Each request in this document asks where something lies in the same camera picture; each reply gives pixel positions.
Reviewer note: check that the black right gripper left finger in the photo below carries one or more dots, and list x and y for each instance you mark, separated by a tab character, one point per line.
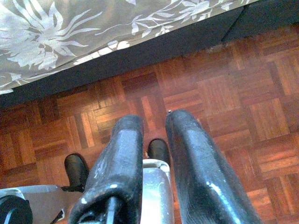
121	163

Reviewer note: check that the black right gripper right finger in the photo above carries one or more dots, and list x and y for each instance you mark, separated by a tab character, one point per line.
198	175

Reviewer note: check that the dark bed base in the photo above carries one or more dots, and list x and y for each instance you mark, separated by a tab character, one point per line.
163	51

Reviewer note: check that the grey floral bed sheet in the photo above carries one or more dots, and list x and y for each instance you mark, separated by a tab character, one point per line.
70	35

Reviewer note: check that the robot left leg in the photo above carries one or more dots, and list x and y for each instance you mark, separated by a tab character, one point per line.
76	168

